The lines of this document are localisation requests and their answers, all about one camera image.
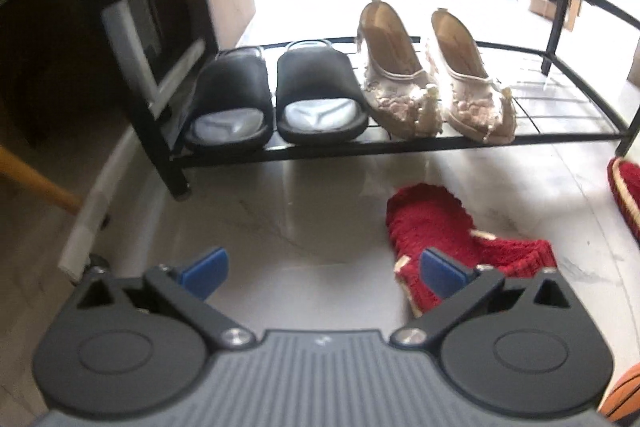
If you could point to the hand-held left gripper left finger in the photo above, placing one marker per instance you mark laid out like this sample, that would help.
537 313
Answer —
207 269

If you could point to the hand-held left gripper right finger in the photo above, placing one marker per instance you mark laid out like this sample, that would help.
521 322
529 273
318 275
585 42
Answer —
440 275

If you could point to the black metal shoe rack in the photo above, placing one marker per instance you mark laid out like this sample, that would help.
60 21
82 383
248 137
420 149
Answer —
172 172

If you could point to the black slide sandal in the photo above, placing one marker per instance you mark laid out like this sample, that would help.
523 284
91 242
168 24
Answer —
317 82
230 92

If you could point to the wooden stick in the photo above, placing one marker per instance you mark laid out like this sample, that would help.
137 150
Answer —
35 179

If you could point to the beige lace flat shoe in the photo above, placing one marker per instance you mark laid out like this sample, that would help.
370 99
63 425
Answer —
395 72
472 77

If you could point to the orange basketball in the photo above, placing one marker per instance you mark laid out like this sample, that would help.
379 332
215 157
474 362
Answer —
625 402

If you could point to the dark cabinet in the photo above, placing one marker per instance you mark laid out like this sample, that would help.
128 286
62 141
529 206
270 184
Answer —
40 57

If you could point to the flat cardboard box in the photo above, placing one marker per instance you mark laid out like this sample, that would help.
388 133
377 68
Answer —
550 9

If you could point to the white wheeled frame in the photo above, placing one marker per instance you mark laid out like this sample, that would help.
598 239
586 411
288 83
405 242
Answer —
90 217

